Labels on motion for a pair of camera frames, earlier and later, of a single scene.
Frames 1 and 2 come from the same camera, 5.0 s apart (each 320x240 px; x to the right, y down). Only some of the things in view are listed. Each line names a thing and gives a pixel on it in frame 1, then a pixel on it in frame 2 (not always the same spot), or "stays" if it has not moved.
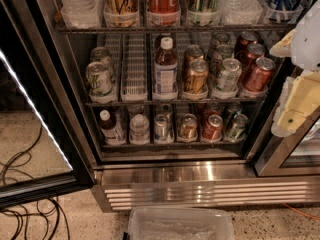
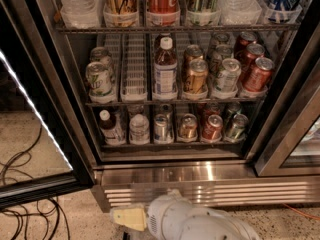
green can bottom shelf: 237,130 stays
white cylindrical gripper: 308,42 → 165,215
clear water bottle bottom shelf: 139,130 stays
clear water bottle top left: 81,4 stays
